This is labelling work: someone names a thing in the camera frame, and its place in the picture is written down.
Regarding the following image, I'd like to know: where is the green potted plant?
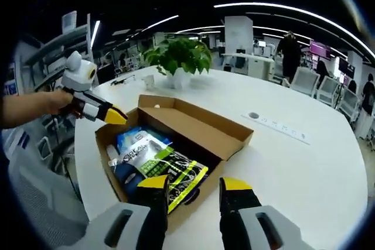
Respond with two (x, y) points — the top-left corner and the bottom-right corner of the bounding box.
(142, 38), (212, 89)

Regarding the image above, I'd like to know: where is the purple wall screen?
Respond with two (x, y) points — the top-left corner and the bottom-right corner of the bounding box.
(309, 40), (330, 57)

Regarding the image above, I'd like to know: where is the small clear cup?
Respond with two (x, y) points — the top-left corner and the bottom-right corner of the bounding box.
(142, 74), (155, 89)

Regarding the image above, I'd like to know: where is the metal storage shelf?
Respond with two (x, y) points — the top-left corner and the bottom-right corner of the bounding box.
(22, 11), (94, 90)

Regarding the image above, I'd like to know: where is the dark blue round item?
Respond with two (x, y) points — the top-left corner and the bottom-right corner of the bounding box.
(113, 162), (145, 192)

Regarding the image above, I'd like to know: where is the silver green printed packet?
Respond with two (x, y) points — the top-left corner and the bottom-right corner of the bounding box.
(118, 138), (209, 214)

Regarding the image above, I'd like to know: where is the blue white pouch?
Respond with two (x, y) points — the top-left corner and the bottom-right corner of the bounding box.
(115, 126), (172, 153)

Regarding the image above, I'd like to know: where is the brown cardboard shoe box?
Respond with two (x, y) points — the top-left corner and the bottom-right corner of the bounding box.
(95, 94), (254, 235)

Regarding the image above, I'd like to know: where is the small black object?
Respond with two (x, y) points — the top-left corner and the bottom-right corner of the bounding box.
(110, 77), (135, 87)

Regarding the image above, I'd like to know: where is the person's left hand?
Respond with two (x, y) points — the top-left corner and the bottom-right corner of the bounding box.
(36, 88), (81, 119)

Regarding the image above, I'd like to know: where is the white mesh office chair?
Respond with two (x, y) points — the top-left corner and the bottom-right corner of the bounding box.
(7, 144), (88, 250)

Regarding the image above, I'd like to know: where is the table power socket strip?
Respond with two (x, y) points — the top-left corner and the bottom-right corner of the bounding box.
(241, 111), (311, 145)

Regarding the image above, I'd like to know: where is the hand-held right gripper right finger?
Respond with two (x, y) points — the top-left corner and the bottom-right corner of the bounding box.
(219, 176), (303, 250)

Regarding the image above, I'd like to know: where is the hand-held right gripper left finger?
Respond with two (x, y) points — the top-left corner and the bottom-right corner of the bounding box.
(84, 174), (171, 250)

